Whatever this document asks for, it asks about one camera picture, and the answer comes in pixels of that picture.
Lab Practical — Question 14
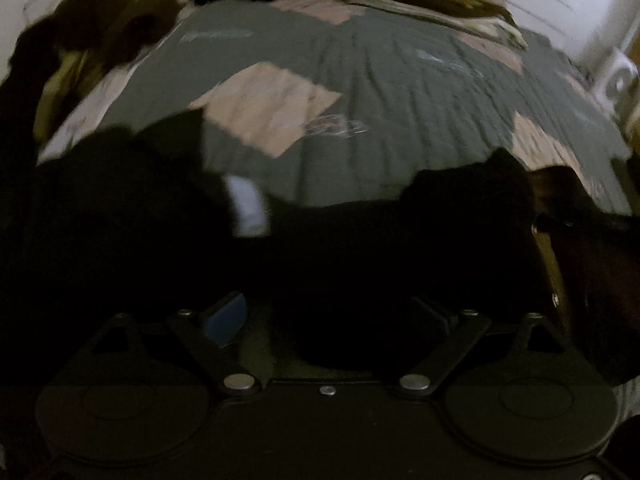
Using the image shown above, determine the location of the white box fan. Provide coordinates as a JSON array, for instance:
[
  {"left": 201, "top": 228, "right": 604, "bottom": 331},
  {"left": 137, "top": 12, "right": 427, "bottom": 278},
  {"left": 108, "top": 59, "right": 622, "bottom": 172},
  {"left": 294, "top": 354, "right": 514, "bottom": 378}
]
[{"left": 595, "top": 46, "right": 640, "bottom": 127}]

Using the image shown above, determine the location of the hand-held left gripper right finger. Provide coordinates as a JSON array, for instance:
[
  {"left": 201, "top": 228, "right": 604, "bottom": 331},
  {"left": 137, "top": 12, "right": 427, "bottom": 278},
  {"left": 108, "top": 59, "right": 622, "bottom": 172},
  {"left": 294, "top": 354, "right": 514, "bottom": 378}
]
[{"left": 397, "top": 296, "right": 608, "bottom": 397}]

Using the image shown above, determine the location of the olive plaid cloth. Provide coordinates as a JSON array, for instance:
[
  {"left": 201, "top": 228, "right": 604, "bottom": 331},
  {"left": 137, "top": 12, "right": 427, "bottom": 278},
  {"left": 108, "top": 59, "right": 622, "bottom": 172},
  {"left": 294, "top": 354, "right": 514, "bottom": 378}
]
[{"left": 34, "top": 49, "right": 102, "bottom": 132}]

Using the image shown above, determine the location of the black garment with pale label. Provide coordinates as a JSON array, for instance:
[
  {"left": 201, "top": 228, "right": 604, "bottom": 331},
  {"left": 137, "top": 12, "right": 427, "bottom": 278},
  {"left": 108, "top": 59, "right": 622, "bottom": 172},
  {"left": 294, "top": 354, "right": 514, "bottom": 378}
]
[{"left": 30, "top": 110, "right": 542, "bottom": 372}]

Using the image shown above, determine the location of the dark brown fleece garment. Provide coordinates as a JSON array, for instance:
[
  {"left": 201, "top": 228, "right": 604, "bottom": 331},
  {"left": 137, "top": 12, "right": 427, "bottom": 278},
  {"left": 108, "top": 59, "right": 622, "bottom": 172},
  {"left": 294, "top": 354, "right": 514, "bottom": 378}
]
[{"left": 50, "top": 0, "right": 177, "bottom": 67}]

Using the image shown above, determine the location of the grey patchwork quilt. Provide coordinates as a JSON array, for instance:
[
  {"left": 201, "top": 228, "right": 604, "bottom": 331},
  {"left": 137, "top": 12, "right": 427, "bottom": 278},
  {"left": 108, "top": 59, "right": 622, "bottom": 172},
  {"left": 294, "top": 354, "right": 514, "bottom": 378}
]
[{"left": 37, "top": 0, "right": 633, "bottom": 213}]

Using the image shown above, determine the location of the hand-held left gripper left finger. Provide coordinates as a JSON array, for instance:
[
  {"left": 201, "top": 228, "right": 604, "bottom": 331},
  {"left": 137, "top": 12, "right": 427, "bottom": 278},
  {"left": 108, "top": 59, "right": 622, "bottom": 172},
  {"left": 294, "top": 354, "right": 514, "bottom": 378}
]
[{"left": 47, "top": 292, "right": 263, "bottom": 398}]

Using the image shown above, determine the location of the white printed bedsheet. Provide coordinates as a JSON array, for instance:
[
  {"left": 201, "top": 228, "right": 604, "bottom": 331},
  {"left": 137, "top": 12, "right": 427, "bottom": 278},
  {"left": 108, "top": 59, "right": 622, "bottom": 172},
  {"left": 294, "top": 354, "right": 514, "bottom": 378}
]
[{"left": 37, "top": 66, "right": 137, "bottom": 162}]

